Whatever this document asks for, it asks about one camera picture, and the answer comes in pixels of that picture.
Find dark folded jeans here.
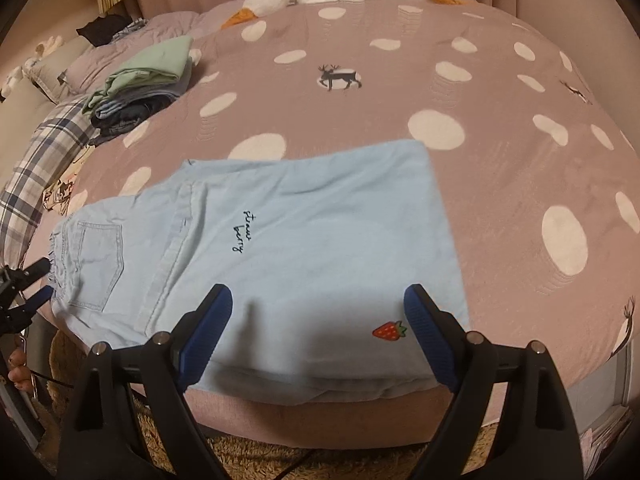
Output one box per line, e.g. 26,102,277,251
92,96,177,144

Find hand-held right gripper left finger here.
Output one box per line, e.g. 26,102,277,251
57,283,233,480

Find cream plush toy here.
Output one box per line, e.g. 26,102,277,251
32,35,64,57

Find beige pillow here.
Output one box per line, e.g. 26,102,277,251
27,35,96,104

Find green folded garment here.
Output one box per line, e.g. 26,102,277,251
81,35,195,113

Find grey cabinet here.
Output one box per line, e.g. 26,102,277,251
575,345,637,467

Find pink polka dot bedspread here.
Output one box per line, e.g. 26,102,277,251
40,0,640,367

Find lilac quilt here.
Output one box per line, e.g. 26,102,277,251
65,10,222,94

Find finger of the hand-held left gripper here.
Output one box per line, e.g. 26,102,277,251
15,286,54,322
14,258,52,282

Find pink bed frame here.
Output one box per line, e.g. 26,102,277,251
30,305,577,449

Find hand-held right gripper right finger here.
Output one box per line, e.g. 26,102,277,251
403,284,586,480

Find light blue strawberry pants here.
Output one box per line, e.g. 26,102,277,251
50,140,472,404

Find black garment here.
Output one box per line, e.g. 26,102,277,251
76,14,134,47

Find black cable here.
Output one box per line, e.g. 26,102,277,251
27,370,76,390
272,447,314,480

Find plaid shirt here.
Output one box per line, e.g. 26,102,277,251
111,17,151,44

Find blue striped folded garment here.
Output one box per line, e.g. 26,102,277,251
92,77,192,113

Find plaid pillow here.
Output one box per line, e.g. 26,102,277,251
0,100,101,257

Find cartoon printed cloth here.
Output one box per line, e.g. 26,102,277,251
42,145,94,214

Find person's bare foot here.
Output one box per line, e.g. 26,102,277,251
6,337,34,391

